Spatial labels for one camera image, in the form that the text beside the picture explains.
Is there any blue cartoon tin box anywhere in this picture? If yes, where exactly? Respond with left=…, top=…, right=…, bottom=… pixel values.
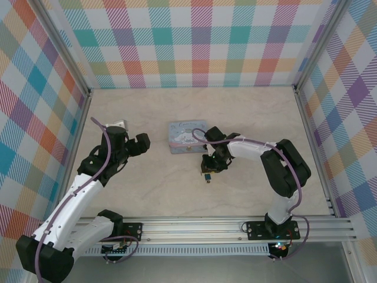
left=167, top=120, right=209, bottom=155

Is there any grey metal panel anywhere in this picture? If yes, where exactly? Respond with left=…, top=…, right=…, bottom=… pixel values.
left=37, top=254, right=355, bottom=283

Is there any small controller circuit board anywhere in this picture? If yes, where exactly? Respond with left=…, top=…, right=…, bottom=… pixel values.
left=269, top=241, right=290, bottom=255
left=101, top=242, right=131, bottom=256

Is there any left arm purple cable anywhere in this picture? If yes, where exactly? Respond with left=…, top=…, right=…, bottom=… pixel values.
left=34, top=117, right=140, bottom=281

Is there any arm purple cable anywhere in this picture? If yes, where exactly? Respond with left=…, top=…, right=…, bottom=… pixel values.
left=34, top=117, right=140, bottom=281
left=191, top=128, right=310, bottom=262

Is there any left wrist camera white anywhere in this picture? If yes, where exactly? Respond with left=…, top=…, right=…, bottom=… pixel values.
left=113, top=118, right=130, bottom=132

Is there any aluminium floor edge rail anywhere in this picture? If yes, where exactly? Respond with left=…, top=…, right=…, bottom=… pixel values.
left=44, top=88, right=92, bottom=221
left=293, top=84, right=337, bottom=218

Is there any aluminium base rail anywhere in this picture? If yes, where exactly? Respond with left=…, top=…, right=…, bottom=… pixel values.
left=32, top=216, right=356, bottom=244

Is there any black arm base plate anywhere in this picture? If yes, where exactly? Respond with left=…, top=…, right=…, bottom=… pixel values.
left=245, top=220, right=302, bottom=241
left=111, top=222, right=144, bottom=243

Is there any white slotted cable duct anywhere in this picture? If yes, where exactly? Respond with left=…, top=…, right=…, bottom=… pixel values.
left=79, top=243, right=270, bottom=257

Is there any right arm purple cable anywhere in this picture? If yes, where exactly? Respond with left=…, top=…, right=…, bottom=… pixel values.
left=191, top=128, right=310, bottom=262

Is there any aluminium frame post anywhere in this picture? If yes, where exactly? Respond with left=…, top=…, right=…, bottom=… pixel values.
left=292, top=0, right=351, bottom=93
left=29, top=0, right=92, bottom=97

